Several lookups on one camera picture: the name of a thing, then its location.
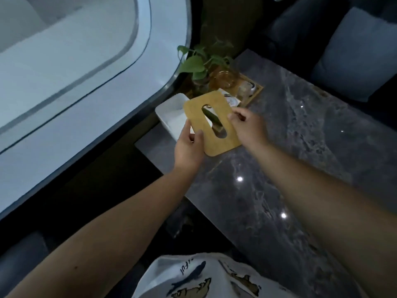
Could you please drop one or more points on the person's left hand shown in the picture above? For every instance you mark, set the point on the person's left hand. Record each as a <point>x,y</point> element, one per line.
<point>186,152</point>

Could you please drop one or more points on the person's right hand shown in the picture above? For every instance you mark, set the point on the person's right hand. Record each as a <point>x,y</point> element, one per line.
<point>252,128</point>

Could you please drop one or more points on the person's right thumb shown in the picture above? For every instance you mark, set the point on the person's right thumb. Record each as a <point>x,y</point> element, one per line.
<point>234,121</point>

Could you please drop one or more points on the person's left thumb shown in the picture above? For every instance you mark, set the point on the person's left thumb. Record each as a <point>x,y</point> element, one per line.
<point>199,140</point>

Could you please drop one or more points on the wooden tissue box lid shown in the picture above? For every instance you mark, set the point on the wooden tissue box lid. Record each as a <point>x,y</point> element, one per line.
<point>198,105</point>

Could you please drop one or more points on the person's right forearm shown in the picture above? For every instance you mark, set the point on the person's right forearm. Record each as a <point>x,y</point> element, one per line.
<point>328,207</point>

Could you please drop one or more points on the person's left forearm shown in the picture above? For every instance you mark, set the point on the person's left forearm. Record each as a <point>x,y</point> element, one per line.
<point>105,242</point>

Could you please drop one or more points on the white packets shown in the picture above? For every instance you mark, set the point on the white packets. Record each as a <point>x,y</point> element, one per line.
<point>232,99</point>

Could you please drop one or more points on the wooden tray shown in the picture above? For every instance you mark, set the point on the wooden tray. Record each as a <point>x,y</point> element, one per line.
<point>251,91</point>

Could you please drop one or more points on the white tissue box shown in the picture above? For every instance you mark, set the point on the white tissue box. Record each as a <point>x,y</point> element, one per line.
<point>170,116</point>

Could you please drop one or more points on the green leafy plant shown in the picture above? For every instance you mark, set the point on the green leafy plant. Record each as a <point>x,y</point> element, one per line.
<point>195,63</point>

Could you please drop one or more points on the dark sofa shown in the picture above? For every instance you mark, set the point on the dark sofa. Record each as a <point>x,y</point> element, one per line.
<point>288,27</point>

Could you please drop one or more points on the white rug with curved lines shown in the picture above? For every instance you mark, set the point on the white rug with curved lines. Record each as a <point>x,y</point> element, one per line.
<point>77,74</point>

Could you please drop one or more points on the white printed shirt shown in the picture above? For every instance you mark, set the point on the white printed shirt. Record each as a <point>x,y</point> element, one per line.
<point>201,279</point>

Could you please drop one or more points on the grey-blue cushion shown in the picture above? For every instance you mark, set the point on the grey-blue cushion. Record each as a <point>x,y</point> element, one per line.
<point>356,55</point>

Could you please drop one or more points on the dark grey seat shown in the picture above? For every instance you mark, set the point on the dark grey seat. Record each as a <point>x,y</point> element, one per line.
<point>21,263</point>

